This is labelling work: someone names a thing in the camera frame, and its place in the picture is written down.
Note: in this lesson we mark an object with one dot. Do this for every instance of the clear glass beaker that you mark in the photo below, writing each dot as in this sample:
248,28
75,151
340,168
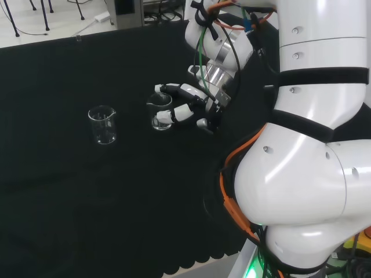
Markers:
103,139
153,113

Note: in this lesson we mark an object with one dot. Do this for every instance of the black bench cloth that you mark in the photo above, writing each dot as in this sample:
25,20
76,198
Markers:
87,188

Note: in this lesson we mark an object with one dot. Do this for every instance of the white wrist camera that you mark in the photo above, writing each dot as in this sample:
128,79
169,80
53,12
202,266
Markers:
195,71

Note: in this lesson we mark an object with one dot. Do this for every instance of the yellow stop button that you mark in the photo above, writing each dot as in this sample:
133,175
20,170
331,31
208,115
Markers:
359,246

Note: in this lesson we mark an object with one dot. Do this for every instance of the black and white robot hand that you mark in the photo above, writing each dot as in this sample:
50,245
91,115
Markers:
191,91

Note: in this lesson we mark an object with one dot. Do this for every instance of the white power strip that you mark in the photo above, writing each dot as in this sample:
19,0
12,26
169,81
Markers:
102,17

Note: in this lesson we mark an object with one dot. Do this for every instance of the black tripod leg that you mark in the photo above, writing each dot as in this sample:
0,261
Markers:
45,17
50,7
13,23
80,13
33,5

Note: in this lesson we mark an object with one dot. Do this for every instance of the grey metal cabinet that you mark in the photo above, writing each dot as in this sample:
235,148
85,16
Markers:
127,21

